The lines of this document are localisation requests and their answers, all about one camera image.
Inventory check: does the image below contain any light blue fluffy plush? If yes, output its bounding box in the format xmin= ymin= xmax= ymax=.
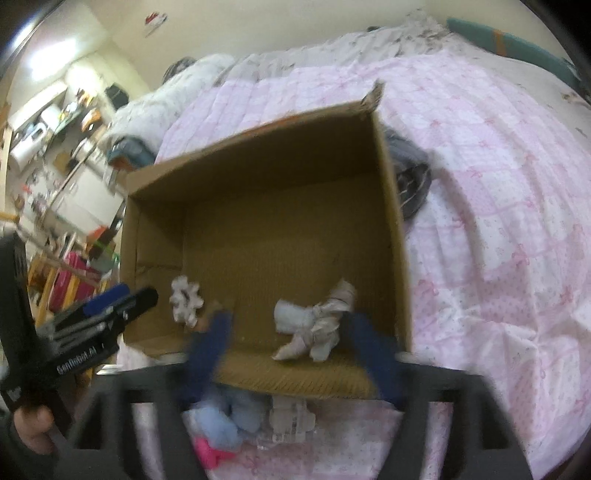
xmin=185 ymin=384 xmax=270 ymax=452

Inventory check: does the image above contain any clear bag with label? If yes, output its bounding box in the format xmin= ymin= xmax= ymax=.
xmin=256 ymin=395 xmax=317 ymax=449

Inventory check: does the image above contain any pink silicone round object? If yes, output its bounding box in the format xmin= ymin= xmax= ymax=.
xmin=193 ymin=437 xmax=236 ymax=470

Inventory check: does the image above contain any white sock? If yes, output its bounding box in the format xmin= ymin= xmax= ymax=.
xmin=273 ymin=300 xmax=317 ymax=334

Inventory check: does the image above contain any person's left hand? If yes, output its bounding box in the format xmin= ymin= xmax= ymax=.
xmin=13 ymin=406 xmax=55 ymax=455

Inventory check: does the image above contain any white kitchen cabinet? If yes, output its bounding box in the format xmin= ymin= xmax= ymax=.
xmin=49 ymin=162 xmax=124 ymax=234

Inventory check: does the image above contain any brown cardboard box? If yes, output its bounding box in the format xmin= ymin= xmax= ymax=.
xmin=120 ymin=82 xmax=412 ymax=399

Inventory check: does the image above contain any pink patterned quilt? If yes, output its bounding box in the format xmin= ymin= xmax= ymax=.
xmin=159 ymin=53 xmax=590 ymax=479

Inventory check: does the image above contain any grey white duvet pile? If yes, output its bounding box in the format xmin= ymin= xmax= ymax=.
xmin=99 ymin=54 xmax=235 ymax=171

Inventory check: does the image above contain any black hanging garment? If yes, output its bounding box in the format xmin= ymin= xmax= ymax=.
xmin=104 ymin=83 xmax=129 ymax=110

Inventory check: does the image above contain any dark striped garment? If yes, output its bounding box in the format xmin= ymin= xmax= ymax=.
xmin=383 ymin=126 xmax=432 ymax=221

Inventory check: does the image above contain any grey floral bed sheet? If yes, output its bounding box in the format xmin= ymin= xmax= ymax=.
xmin=216 ymin=9 xmax=590 ymax=148

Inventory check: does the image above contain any teal bolster pillow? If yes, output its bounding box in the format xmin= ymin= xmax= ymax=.
xmin=447 ymin=17 xmax=583 ymax=90

